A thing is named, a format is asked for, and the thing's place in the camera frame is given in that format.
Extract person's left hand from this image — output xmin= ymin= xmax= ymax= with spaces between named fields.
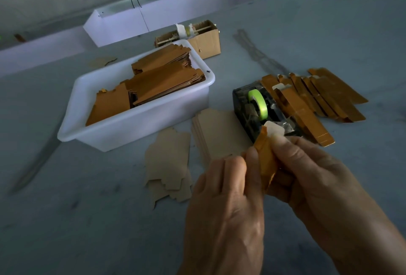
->
xmin=179 ymin=155 xmax=266 ymax=275

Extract person's right hand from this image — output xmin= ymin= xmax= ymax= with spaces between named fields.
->
xmin=263 ymin=133 xmax=370 ymax=256

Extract pile of beige blanks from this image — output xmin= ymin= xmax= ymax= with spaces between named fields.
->
xmin=192 ymin=108 xmax=253 ymax=166

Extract pile of gold boxes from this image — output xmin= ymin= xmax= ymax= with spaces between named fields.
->
xmin=261 ymin=67 xmax=369 ymax=147

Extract gold cartons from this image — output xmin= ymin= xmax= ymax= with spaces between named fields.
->
xmin=85 ymin=43 xmax=206 ymax=127

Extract person's right forearm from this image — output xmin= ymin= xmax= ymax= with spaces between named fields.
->
xmin=330 ymin=218 xmax=406 ymax=275

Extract green tape roll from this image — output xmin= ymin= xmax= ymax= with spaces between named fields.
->
xmin=247 ymin=89 xmax=269 ymax=120

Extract black tape dispenser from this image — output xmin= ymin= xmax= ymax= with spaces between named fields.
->
xmin=232 ymin=81 xmax=304 ymax=141

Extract white plastic bin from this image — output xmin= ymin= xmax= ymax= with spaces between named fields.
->
xmin=57 ymin=39 xmax=216 ymax=152

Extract small cardboard box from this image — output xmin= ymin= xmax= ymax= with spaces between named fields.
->
xmin=155 ymin=20 xmax=222 ymax=61

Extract long white tray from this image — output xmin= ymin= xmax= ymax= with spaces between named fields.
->
xmin=0 ymin=27 xmax=96 ymax=77
xmin=83 ymin=0 xmax=256 ymax=47

